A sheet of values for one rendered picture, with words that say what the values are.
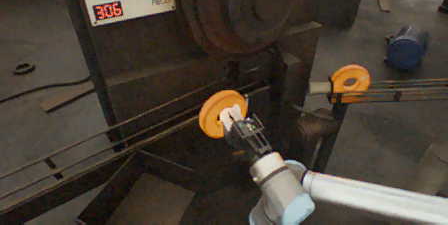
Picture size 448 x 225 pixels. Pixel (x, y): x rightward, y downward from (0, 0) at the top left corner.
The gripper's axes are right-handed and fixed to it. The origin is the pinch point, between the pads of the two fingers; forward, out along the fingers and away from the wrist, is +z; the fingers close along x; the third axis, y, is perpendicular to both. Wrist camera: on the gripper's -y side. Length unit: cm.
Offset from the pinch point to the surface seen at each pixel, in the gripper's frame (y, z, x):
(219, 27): 16.1, 17.5, -6.2
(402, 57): -83, 29, -217
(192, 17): 18.2, 22.0, 0.5
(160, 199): -21.6, -9.5, 25.5
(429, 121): -83, -28, -176
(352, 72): -9, -1, -63
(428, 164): -28, -46, -78
